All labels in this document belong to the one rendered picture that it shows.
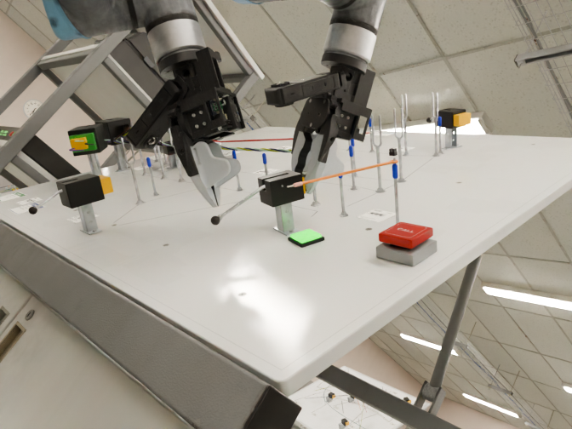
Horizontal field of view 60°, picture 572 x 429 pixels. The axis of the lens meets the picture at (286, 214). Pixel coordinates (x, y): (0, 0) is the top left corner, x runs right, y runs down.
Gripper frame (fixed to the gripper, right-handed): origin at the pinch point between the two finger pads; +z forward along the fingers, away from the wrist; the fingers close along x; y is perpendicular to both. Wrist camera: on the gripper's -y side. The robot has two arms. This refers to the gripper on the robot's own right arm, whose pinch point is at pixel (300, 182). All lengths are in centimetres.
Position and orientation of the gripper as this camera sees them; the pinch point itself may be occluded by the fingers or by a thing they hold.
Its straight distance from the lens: 77.6
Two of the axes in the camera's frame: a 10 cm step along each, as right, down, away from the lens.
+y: 8.3, 1.7, 5.3
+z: -2.6, 9.6, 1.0
